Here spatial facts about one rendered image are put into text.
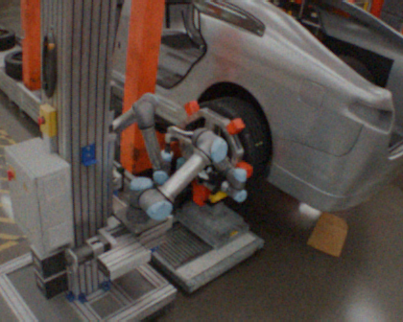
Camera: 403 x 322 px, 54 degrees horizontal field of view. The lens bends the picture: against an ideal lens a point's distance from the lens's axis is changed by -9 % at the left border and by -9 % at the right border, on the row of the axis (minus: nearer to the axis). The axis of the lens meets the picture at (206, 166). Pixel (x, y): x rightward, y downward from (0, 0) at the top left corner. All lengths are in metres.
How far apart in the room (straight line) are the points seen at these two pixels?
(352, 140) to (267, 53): 0.78
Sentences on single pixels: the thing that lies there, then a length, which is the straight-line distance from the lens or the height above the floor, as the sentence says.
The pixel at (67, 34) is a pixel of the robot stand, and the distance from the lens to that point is 1.82.
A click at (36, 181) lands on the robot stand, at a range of 1.97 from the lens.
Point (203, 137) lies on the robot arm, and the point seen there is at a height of 1.28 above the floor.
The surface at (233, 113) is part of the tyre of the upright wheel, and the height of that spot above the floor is 1.16.
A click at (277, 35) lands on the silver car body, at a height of 1.72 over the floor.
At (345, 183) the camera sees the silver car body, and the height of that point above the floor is 1.01.
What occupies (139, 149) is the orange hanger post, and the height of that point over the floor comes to 0.73.
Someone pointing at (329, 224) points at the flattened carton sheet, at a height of 0.01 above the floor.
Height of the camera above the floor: 2.30
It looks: 31 degrees down
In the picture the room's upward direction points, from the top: 9 degrees clockwise
